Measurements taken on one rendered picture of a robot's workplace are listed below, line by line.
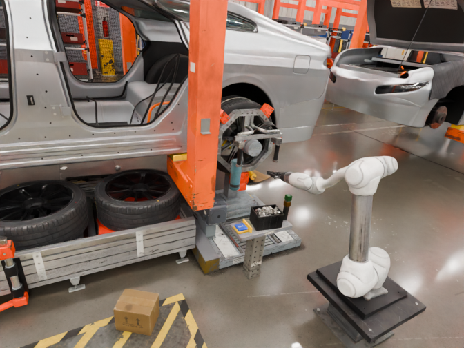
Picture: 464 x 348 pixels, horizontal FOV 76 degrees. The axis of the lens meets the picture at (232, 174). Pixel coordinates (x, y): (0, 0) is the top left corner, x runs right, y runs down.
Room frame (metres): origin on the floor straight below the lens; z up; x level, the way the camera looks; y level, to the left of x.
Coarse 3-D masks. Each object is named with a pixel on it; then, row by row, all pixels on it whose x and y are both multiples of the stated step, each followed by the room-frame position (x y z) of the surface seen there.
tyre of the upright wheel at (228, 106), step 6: (228, 96) 2.57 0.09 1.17; (234, 96) 2.58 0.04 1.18; (240, 96) 2.62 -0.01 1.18; (228, 102) 2.42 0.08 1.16; (234, 102) 2.39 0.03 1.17; (240, 102) 2.40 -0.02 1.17; (246, 102) 2.43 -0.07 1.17; (252, 102) 2.46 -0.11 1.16; (222, 108) 2.34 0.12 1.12; (228, 108) 2.35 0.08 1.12; (234, 108) 2.37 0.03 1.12; (240, 108) 2.40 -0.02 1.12; (246, 108) 2.43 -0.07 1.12; (252, 108) 2.46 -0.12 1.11; (258, 108) 2.48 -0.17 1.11; (228, 114) 2.35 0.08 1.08; (270, 120) 2.55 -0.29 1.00; (264, 144) 2.54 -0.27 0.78; (222, 168) 2.34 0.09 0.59
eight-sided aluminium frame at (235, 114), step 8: (232, 112) 2.33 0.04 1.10; (240, 112) 2.30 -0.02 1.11; (248, 112) 2.34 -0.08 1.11; (256, 112) 2.38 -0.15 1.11; (232, 120) 2.28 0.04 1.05; (264, 120) 2.42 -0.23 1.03; (224, 128) 2.25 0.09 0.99; (272, 144) 2.48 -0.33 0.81; (264, 152) 2.48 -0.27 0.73; (224, 160) 2.26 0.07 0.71; (256, 160) 2.46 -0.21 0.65; (248, 168) 2.37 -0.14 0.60
